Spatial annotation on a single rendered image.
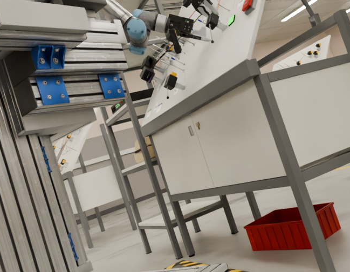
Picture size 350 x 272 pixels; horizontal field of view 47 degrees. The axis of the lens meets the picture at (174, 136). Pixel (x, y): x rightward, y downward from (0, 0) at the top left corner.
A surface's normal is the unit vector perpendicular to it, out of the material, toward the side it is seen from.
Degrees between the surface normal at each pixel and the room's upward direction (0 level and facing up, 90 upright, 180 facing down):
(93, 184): 90
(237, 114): 90
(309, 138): 90
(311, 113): 90
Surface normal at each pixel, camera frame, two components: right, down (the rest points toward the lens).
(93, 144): 0.47, -0.22
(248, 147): -0.86, 0.25
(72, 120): 0.72, -0.29
